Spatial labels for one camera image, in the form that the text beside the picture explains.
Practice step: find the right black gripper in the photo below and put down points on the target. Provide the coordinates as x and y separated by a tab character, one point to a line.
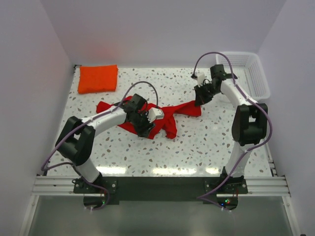
200	99

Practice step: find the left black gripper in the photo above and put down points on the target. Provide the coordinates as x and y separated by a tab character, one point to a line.
144	131

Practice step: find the red t shirt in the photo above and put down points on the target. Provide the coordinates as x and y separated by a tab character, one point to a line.
167	124

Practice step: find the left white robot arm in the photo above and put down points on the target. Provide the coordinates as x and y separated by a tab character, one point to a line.
77	137

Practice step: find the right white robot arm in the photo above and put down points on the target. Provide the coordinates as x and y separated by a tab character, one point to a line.
249	126

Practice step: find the white plastic basket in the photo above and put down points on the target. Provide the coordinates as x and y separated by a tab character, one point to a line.
249	71

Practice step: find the folded orange t shirt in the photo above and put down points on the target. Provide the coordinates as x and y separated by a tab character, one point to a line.
95	79

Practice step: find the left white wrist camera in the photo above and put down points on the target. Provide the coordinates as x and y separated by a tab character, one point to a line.
155	114

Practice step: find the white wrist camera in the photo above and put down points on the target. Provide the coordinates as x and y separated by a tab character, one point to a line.
200	77
155	114

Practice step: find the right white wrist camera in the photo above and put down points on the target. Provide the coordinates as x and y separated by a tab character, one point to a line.
200	77

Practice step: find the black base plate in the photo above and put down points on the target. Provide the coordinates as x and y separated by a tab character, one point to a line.
113	190

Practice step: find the aluminium rail frame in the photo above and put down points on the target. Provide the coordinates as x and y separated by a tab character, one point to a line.
55	210

